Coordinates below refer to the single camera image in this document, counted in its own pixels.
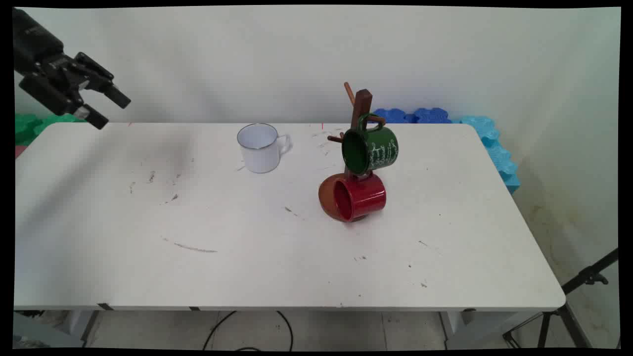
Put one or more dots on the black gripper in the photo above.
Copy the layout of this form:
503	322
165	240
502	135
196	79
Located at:
37	42

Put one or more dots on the green mug with white script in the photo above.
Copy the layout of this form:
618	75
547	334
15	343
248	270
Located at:
376	148

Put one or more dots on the green foam tile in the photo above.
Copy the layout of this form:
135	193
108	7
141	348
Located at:
29	126

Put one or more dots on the pink foam tile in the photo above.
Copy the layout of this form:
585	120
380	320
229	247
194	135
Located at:
20	151

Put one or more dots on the white enamel mug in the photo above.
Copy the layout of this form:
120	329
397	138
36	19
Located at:
259	148

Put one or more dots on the white table leg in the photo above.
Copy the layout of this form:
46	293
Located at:
470	329
81	324

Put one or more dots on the brown wooden mug tree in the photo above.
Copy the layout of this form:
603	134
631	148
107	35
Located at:
362	103

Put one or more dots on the red ceramic mug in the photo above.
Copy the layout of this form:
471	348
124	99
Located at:
363	195

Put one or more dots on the dark blue foam tile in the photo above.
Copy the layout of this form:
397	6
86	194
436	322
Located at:
432	115
393	115

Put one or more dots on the light blue foam tile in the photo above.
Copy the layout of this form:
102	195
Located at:
497	148

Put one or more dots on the black camera tripod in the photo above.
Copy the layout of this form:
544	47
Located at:
568	301

